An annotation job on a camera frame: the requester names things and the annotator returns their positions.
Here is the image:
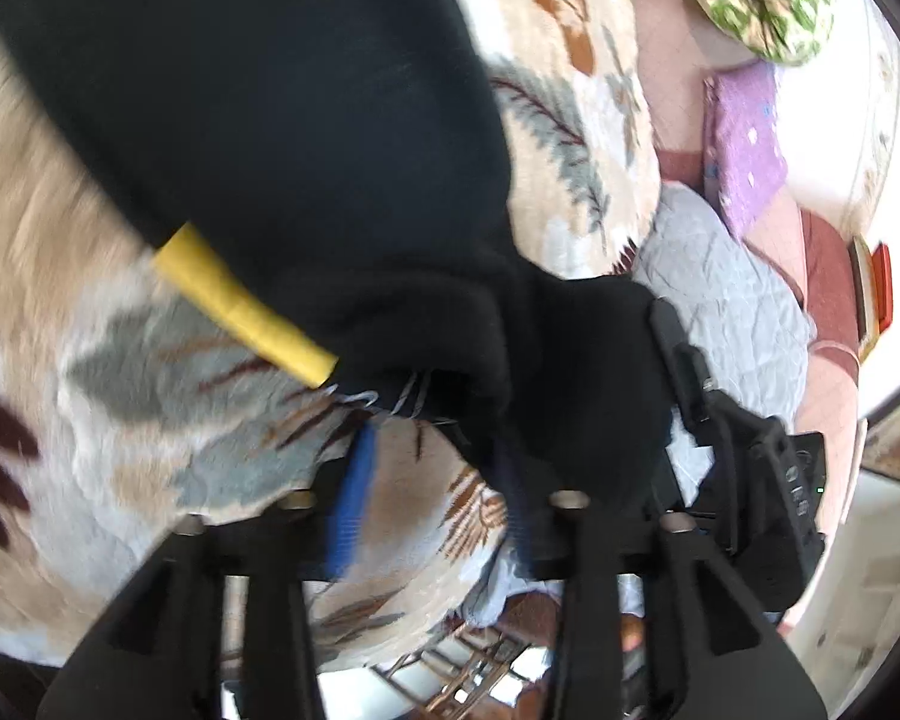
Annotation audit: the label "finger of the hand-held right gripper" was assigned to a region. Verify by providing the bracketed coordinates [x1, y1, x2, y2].
[647, 298, 722, 455]

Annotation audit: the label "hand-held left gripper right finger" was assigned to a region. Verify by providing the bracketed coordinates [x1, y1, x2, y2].
[499, 457, 827, 720]

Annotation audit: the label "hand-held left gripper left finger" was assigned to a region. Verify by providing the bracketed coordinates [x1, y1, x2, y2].
[37, 420, 380, 720]

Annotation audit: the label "black pants with yellow patch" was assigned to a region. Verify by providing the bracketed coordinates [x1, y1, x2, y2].
[0, 0, 676, 511]

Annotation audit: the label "grey quilted blanket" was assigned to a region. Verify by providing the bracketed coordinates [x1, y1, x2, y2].
[630, 181, 818, 511]

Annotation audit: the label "pink bed sheet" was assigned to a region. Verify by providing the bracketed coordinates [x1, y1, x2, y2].
[630, 0, 867, 631]

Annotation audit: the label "wooden slatted rack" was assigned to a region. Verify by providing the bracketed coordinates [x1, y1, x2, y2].
[371, 615, 560, 720]

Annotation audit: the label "red book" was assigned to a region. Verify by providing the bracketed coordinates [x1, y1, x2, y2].
[872, 242, 893, 338]

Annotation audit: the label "purple dotted pillow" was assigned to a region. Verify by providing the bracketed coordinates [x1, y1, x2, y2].
[701, 60, 790, 241]

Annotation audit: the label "leaf print plush blanket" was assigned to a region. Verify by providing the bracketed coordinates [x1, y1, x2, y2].
[0, 0, 665, 672]

